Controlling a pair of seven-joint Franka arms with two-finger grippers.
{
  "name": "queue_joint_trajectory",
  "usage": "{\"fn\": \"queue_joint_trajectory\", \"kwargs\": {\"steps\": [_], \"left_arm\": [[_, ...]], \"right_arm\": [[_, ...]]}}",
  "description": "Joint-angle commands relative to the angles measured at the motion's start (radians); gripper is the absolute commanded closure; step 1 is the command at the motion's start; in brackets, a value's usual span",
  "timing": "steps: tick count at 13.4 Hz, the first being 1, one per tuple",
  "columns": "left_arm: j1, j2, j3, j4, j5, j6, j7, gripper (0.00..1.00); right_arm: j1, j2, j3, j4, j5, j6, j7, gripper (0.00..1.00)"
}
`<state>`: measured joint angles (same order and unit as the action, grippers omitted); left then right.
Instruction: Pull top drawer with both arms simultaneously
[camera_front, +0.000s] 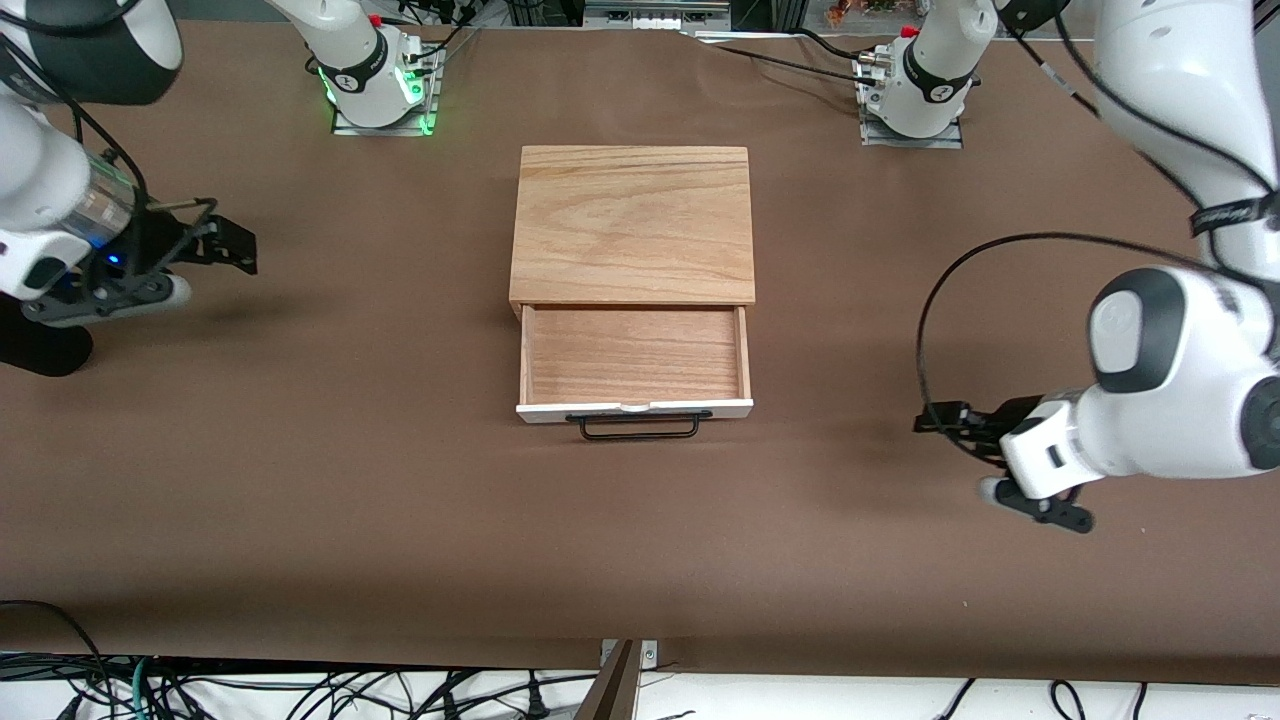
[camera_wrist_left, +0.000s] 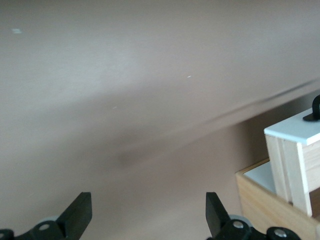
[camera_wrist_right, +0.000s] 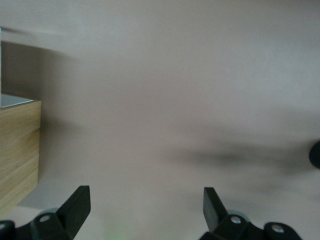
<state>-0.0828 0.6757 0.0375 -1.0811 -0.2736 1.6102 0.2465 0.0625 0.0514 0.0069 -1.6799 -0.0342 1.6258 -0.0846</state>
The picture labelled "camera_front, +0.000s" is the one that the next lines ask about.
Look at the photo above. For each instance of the grey metal box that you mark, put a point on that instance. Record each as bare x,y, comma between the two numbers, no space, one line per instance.
650,18

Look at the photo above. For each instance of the black cylinder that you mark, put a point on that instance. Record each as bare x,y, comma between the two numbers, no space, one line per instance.
40,350

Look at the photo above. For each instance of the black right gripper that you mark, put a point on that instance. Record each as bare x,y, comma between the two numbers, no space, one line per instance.
160,243

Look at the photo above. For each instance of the wooden camera pole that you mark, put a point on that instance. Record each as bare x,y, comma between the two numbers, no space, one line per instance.
610,690

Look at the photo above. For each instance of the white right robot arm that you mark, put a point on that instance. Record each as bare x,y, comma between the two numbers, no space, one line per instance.
40,180

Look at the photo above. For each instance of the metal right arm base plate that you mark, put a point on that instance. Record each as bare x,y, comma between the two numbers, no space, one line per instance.
380,131

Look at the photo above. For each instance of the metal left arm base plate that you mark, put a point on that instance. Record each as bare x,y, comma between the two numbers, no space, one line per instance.
910,142

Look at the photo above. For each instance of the small metal bracket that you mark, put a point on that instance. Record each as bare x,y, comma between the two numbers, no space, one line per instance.
650,655

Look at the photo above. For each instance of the light wooden drawer cabinet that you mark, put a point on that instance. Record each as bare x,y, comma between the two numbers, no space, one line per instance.
630,220

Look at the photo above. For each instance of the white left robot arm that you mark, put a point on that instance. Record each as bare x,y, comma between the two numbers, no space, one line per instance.
1180,380

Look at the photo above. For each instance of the brown table cover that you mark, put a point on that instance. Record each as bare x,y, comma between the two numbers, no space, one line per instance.
300,520

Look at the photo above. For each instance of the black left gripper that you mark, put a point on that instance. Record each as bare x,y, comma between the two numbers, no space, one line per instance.
1012,415

